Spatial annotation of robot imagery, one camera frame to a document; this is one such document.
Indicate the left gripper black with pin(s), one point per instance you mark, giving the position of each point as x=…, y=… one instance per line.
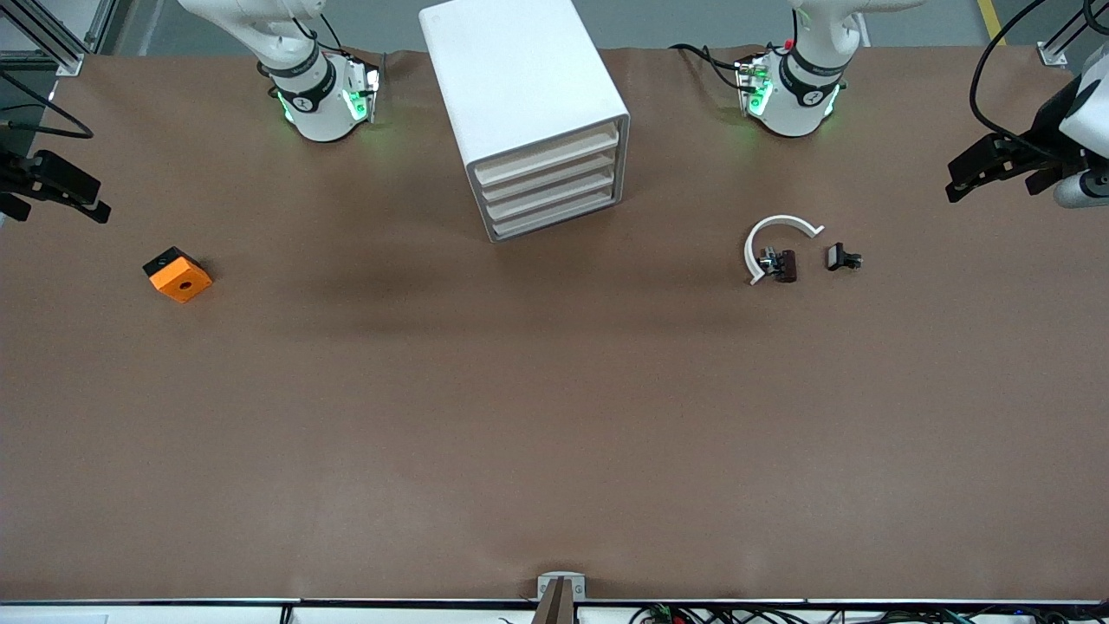
x=1049, y=116

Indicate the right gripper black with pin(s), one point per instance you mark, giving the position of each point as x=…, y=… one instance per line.
x=12, y=169

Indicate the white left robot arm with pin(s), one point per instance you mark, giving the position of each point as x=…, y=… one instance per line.
x=793, y=113

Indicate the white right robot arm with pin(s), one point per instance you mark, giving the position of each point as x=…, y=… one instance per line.
x=321, y=113

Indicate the orange black block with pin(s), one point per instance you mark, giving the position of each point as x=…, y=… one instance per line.
x=182, y=282

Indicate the small black component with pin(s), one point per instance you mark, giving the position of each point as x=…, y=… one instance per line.
x=839, y=256

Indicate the white curved plastic part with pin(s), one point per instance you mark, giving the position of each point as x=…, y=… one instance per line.
x=784, y=220

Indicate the dark brown small component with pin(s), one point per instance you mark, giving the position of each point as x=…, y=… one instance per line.
x=786, y=265

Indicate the aluminium frame post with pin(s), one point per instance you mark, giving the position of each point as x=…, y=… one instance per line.
x=69, y=61
x=1051, y=55

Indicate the metal mount bracket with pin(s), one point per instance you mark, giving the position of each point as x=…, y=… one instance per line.
x=560, y=598

